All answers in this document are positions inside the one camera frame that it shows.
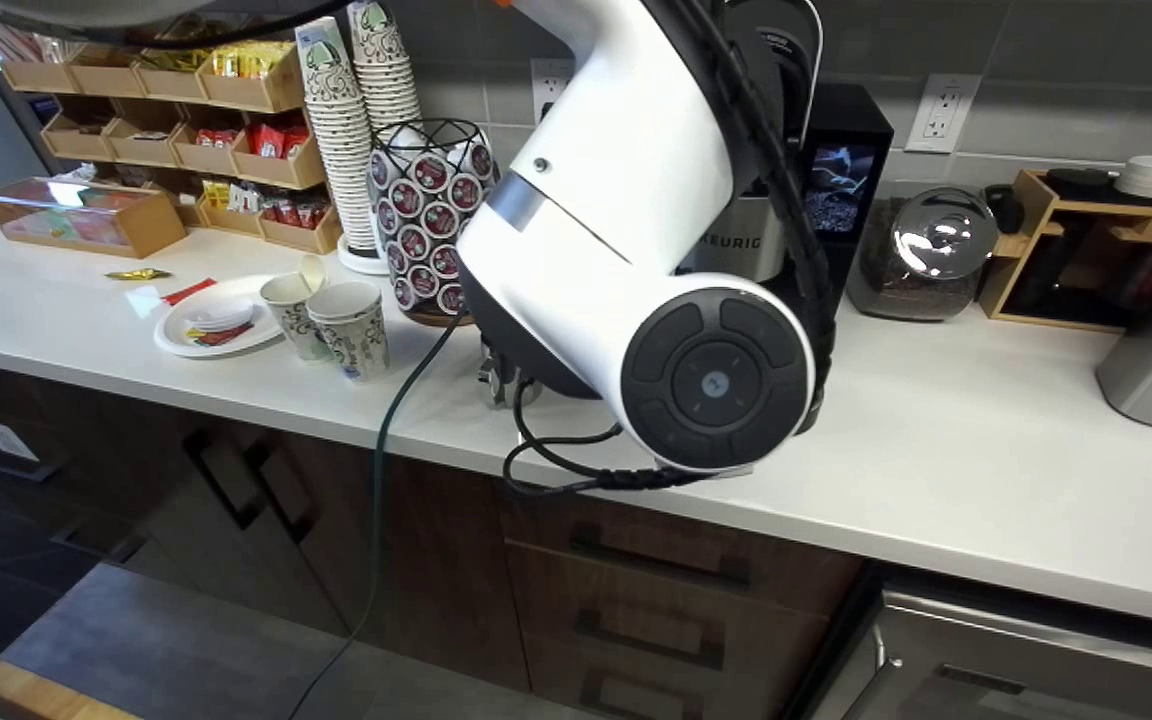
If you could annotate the wooden tea bag box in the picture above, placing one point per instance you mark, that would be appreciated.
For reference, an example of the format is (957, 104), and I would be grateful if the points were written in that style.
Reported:
(148, 225)

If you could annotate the white paper plate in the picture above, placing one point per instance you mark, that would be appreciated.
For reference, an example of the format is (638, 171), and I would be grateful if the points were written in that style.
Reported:
(176, 343)

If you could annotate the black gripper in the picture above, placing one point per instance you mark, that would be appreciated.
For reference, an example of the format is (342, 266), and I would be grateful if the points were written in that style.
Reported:
(520, 343)

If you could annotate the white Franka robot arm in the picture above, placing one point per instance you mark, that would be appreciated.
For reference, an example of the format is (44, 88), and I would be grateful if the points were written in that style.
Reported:
(603, 162)

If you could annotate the red sugar packet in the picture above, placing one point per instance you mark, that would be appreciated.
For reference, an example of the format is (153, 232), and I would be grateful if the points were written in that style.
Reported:
(188, 291)

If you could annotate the red packet on plate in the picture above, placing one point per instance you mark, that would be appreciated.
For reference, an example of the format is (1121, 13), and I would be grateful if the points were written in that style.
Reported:
(234, 333)

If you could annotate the red packet pile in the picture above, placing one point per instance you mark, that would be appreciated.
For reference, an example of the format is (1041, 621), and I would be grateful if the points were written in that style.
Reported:
(299, 210)
(283, 139)

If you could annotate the stainless steel dishwasher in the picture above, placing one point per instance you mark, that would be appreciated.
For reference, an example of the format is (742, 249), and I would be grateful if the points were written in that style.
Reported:
(1001, 665)

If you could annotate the small wooden shelf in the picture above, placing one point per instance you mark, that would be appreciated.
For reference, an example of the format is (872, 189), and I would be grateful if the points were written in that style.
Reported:
(1035, 212)

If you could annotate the yellow packet pile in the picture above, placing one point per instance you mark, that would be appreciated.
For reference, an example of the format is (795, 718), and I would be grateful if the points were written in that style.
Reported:
(253, 60)

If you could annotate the white paper label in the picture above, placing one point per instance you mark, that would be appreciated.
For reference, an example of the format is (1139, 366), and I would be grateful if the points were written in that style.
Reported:
(0, 440)

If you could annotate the white plastic cup lid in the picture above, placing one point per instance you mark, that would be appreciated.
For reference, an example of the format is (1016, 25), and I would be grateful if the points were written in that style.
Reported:
(219, 314)

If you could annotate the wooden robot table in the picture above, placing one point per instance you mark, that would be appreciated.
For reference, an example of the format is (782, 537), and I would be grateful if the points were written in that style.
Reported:
(0, 685)

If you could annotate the yellow sweetener packet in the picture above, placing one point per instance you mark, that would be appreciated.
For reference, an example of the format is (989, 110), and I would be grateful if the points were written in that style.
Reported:
(139, 275)

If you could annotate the patterned paper coffee cup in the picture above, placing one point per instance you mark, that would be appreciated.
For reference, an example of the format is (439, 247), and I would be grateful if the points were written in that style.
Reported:
(352, 343)
(289, 321)

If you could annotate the white wall outlet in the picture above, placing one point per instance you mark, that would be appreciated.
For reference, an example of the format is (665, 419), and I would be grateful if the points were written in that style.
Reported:
(943, 113)
(541, 85)

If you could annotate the wooden condiment organizer shelf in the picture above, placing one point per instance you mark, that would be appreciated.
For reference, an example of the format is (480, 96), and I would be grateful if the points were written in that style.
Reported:
(139, 144)

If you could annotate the black silver Keurig coffee maker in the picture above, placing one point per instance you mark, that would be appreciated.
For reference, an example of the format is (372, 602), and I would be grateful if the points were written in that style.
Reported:
(857, 240)

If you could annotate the dark wood cabinet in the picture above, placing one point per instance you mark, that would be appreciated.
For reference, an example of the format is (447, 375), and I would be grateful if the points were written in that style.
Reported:
(442, 587)

